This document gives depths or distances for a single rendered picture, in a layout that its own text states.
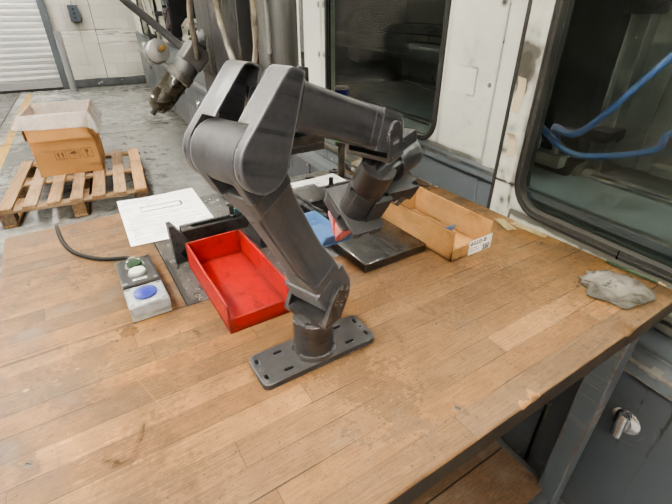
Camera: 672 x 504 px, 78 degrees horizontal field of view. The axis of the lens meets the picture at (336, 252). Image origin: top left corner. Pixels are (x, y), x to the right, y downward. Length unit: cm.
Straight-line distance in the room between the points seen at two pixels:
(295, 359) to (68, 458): 31
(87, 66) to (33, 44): 87
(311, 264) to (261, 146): 20
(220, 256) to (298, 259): 44
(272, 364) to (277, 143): 36
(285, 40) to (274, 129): 49
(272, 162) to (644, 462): 116
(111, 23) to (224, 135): 967
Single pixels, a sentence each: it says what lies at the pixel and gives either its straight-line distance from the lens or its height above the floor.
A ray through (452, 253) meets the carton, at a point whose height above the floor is 92.
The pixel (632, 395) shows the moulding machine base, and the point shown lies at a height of 59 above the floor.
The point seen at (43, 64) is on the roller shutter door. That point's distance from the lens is 1006.
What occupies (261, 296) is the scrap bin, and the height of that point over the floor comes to 90.
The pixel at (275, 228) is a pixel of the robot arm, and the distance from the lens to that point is 47.
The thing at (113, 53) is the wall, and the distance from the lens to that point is 1009.
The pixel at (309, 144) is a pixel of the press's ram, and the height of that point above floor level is 112.
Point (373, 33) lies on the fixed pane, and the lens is 176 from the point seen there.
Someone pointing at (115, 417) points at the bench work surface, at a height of 90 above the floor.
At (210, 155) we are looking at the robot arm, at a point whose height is 126.
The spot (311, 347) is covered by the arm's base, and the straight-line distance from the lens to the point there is 64.
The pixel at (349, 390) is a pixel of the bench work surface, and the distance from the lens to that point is 63.
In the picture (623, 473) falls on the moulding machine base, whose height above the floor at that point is 36.
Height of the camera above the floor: 138
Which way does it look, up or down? 31 degrees down
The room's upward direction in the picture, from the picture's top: straight up
